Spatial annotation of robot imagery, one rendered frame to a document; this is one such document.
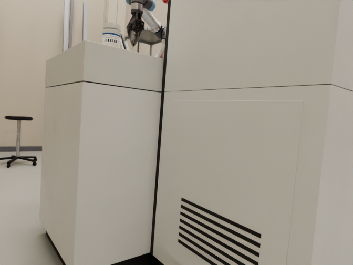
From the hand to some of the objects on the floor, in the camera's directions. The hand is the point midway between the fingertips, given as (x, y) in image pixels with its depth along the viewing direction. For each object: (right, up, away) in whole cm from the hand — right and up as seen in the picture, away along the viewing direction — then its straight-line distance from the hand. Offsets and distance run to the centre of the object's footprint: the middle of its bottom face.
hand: (133, 44), depth 169 cm
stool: (-165, -94, +147) cm, 241 cm away
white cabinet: (+6, -118, -14) cm, 119 cm away
